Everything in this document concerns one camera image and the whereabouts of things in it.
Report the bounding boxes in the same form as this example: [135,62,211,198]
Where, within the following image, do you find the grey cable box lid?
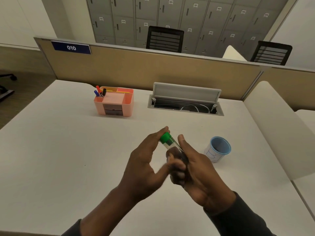
[153,82,222,104]

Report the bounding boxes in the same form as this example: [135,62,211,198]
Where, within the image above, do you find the person's left hand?
[118,126,173,202]

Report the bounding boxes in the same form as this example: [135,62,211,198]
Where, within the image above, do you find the white cable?
[179,104,211,113]

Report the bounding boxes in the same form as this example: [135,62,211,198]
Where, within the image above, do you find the person's left forearm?
[61,186,139,236]

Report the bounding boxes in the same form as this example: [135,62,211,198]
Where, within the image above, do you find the beige desk partition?
[34,36,315,111]

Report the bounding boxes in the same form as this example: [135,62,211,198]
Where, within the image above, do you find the grey desk cable box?
[147,94,224,116]

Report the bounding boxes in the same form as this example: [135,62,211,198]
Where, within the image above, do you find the blue paper cup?
[204,136,232,163]

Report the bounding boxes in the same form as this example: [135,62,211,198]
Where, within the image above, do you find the black office chair base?
[0,73,18,101]

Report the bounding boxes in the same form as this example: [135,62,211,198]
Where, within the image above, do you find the grey metal lockers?
[85,0,291,58]

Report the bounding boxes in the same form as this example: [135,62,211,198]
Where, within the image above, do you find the black mesh office chair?
[250,41,293,66]
[146,26,185,53]

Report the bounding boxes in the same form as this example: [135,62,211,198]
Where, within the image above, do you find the blue number sign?
[51,41,92,55]

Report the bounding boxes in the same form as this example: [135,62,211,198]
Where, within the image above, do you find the person's right forearm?
[203,192,277,236]

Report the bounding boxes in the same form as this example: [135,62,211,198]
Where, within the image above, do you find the white padded desk divider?
[222,45,248,62]
[243,81,315,181]

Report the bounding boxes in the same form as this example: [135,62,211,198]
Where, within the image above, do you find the yellow pencil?
[100,88,131,94]

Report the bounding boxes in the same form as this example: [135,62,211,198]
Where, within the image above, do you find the person's right hand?
[167,134,237,215]

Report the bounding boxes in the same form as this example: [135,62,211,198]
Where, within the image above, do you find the pink desk organizer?
[94,86,135,118]

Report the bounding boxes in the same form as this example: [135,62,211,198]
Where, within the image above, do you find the clear tube with green cap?
[160,132,185,160]

